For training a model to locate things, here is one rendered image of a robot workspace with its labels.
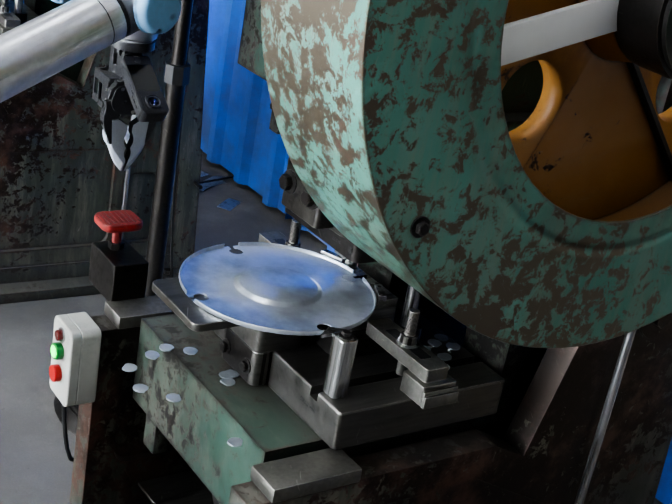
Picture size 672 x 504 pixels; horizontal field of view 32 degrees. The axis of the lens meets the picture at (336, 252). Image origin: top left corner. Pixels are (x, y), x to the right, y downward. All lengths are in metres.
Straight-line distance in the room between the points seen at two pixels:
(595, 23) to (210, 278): 0.73
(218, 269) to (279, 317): 0.16
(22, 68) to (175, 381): 0.54
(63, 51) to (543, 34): 0.66
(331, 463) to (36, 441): 1.24
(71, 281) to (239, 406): 1.74
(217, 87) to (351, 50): 3.31
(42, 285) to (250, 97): 1.19
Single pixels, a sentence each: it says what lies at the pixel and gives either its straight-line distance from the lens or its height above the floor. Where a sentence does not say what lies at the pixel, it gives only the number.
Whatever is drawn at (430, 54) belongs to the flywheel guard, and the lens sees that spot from 1.08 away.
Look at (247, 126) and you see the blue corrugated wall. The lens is 4.18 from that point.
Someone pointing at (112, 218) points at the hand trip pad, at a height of 0.76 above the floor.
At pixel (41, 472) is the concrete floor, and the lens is 2.63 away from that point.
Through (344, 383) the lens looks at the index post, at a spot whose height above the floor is 0.73.
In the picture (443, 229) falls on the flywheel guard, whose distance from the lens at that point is 1.17.
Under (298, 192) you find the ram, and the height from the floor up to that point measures 0.93.
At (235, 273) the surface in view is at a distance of 1.74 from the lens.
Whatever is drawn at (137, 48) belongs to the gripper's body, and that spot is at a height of 1.05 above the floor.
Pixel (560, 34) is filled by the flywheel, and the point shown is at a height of 1.29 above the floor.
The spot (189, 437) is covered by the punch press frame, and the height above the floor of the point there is 0.54.
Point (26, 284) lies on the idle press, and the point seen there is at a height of 0.03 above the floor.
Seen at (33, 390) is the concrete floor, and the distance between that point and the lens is 2.90.
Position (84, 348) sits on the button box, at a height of 0.60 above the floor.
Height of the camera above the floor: 1.51
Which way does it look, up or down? 23 degrees down
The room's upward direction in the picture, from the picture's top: 10 degrees clockwise
